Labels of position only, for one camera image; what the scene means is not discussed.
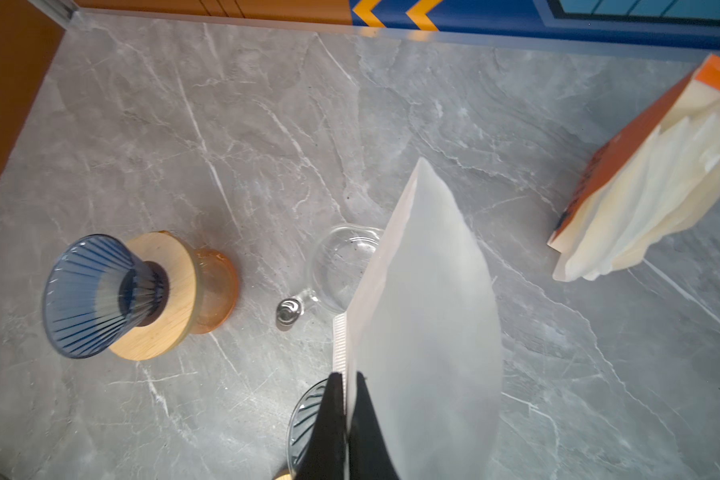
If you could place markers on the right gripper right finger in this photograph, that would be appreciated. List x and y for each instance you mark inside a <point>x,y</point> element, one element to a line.
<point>368,456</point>

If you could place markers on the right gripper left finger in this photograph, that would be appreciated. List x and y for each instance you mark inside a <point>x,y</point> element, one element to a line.
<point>325,454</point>

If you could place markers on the grey glass dripper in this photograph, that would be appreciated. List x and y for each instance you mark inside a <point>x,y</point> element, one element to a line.
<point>301,426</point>

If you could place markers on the white paper coffee filter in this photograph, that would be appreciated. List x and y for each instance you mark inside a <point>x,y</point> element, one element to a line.
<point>423,329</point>

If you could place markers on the blue glass dripper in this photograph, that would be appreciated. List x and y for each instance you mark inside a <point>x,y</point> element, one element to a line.
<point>97,291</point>

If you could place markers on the coffee filter bag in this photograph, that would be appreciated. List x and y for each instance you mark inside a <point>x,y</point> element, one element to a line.
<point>658,176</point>

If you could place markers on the amber glass pitcher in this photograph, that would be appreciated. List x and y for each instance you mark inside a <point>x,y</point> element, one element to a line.
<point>220,290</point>

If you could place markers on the left aluminium corner post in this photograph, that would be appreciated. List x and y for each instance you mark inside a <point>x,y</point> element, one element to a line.
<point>60,11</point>

